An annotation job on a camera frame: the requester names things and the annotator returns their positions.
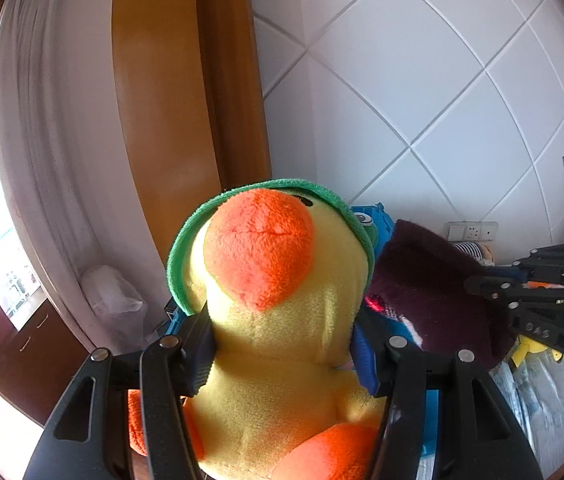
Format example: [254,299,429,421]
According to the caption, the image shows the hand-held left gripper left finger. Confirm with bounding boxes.
[23,310,215,480]

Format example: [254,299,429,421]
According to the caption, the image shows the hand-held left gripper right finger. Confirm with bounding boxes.
[352,322,545,480]

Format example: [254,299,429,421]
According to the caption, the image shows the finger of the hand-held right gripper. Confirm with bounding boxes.
[510,239,564,283]
[464,266,564,359]

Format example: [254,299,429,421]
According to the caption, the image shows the yellow duck plush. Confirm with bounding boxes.
[127,178,397,480]

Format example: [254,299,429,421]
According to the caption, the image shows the dark maroon plush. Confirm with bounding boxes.
[362,219,517,368]

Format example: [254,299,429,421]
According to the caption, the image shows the blue plastic crate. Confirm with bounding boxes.
[164,202,442,461]

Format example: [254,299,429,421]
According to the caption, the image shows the striped cloth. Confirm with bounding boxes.
[454,241,485,261]

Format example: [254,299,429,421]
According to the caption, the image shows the white plastic bag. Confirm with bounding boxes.
[79,265,147,346]

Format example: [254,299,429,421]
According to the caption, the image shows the dark wooden cabinet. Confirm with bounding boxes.
[0,300,83,426]

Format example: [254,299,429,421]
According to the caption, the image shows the white curtain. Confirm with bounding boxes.
[0,0,128,356]

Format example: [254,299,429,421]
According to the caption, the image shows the white wall socket strip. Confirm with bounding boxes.
[446,221,498,242]

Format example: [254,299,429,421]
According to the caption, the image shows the wooden door frame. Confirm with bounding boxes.
[112,0,273,346]

